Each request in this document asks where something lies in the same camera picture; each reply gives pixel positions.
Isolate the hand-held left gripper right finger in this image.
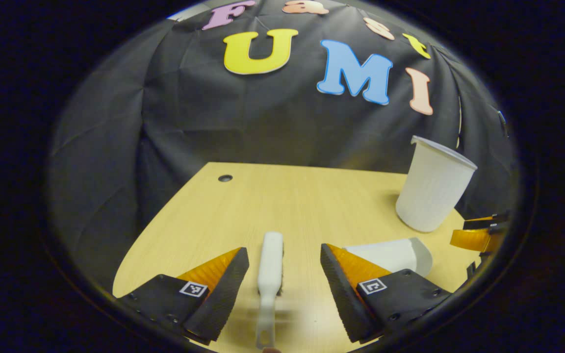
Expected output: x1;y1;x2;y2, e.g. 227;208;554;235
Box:
320;243;452;344

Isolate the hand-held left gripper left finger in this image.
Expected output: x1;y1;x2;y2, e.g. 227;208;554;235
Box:
116;247;250;345

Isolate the small white broom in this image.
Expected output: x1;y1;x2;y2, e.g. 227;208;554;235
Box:
256;231;284;350

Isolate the white ribbed garbage bin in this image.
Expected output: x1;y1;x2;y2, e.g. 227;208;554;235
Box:
395;135;478;233

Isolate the white plastic dustpan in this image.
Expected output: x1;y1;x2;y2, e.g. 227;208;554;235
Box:
344;237;433;278

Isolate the light wooden desktop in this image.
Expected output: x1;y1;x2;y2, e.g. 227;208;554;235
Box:
112;162;482;353

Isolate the black backdrop cloth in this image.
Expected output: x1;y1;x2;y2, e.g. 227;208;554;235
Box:
47;0;518;295

